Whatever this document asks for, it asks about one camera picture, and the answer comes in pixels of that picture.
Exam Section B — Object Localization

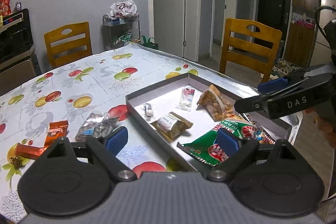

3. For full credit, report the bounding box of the silver pistachio bag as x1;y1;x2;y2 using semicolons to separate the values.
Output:
75;112;120;142

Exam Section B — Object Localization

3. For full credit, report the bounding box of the clear bag of nuts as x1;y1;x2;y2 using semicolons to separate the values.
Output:
197;84;234;122

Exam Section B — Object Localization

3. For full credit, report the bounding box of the green prawn cracker bag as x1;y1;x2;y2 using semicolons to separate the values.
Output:
177;114;275;167

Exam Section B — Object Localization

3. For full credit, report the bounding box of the orange wafer bar wrapper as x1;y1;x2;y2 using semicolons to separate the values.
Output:
44;120;68;147

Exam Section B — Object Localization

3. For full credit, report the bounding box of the orange foil snack bar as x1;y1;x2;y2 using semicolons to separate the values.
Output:
14;143;47;160

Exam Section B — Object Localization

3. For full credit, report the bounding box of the person hand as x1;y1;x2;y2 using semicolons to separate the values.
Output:
314;114;336;149

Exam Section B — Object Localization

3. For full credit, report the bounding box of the wooden chair right side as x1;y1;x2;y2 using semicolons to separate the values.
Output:
219;18;282;83

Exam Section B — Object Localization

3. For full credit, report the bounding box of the wooden chair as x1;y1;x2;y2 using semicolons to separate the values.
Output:
219;18;282;83
44;22;92;68

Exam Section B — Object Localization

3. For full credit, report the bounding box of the small white candy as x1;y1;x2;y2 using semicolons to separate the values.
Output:
143;103;153;117

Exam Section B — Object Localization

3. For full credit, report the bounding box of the grey shallow cardboard box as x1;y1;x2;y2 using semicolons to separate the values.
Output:
125;73;303;171

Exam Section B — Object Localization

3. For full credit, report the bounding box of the fruit pattern tablecloth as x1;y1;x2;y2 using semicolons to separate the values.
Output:
1;43;257;222

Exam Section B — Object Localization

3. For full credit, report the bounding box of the pink white small packet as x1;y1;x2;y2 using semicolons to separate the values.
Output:
177;86;195;112

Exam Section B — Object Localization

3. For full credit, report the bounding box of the gold biscuit packet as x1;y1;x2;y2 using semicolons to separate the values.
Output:
151;112;193;142

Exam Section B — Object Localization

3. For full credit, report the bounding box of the dark entrance door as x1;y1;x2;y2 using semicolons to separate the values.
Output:
256;0;293;44

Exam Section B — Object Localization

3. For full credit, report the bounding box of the wooden chair far side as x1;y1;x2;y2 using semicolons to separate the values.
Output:
44;22;92;68

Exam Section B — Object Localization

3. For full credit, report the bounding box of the green tote bag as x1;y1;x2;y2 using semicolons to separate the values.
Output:
141;35;159;50

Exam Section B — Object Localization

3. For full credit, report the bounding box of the brown wooden wardrobe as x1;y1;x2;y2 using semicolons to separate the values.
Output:
284;0;335;67

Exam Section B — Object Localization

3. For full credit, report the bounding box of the grey metal storage cart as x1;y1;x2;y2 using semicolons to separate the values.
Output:
101;14;141;50

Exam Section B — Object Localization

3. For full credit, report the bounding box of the black water dispenser cabinet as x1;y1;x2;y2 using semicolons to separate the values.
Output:
1;8;41;95

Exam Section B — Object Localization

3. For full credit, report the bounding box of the white plastic shopping bag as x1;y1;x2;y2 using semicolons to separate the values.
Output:
108;0;138;20

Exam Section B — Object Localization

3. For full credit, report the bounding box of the white door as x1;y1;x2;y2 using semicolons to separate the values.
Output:
154;0;201;61

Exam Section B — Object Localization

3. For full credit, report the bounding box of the red snack bag on cabinet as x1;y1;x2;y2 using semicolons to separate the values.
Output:
0;0;11;17

